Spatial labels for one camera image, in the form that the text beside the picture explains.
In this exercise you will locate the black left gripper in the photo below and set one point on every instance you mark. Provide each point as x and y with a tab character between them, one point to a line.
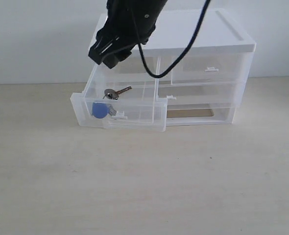
126	19

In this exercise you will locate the keys with blue tag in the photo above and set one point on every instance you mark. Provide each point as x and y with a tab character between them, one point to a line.
101	110

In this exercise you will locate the clear plastic container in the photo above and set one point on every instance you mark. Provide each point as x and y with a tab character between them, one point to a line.
221	95

